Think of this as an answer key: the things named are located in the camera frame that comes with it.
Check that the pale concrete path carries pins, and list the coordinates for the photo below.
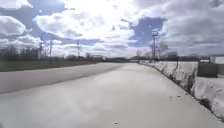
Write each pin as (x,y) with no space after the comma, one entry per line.
(110,96)

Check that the utility pole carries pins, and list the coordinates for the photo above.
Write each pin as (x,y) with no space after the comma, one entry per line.
(41,48)
(50,49)
(78,50)

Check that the tall lattice pole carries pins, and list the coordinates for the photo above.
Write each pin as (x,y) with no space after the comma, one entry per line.
(154,45)

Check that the dark grass strip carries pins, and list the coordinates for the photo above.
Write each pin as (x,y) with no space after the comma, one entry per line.
(30,65)

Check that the row of bare trees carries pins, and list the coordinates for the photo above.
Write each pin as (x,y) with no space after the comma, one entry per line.
(18,53)

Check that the dark box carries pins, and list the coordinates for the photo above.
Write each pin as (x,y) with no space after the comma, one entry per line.
(207,69)

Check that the white snow bank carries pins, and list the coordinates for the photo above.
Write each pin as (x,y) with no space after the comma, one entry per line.
(206,90)

